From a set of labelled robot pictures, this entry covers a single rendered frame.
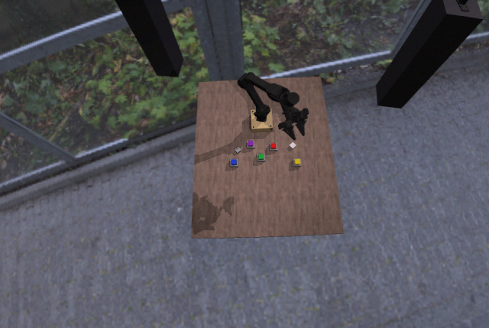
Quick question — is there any yellow button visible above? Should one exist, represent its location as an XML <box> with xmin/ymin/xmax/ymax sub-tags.
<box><xmin>293</xmin><ymin>158</ymin><xmax>302</xmax><ymax>167</ymax></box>

